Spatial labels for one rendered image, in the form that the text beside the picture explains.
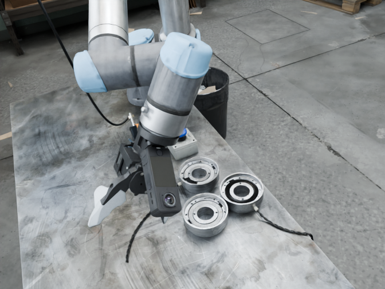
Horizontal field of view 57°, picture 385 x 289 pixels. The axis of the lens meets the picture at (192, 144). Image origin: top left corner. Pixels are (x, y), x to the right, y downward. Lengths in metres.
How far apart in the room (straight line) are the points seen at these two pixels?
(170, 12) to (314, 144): 1.50
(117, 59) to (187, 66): 0.16
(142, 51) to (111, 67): 0.06
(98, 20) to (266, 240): 0.57
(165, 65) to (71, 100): 0.91
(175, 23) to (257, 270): 0.71
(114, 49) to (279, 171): 1.60
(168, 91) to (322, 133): 1.94
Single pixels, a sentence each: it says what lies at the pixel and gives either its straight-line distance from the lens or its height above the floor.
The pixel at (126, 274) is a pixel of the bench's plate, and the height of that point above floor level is 0.80.
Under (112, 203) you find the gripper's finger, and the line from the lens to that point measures 0.62.
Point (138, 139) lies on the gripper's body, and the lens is 0.62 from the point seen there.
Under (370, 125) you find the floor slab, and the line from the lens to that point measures 2.55.
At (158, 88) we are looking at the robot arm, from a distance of 0.54.
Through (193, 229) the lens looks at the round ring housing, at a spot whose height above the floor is 0.83.
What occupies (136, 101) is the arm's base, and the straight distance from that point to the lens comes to 1.26.
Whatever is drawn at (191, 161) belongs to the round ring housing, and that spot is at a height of 0.83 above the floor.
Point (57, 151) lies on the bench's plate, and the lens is 1.17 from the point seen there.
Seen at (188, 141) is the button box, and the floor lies 0.84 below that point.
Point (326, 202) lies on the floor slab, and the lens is 1.99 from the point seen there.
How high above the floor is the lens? 1.47
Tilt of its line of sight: 40 degrees down
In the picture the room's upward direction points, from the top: 7 degrees counter-clockwise
